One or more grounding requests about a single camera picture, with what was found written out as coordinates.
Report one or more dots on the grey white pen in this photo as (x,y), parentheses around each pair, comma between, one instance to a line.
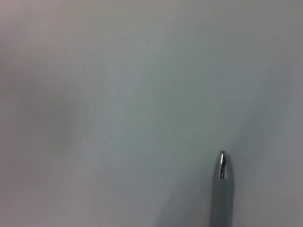
(222,201)

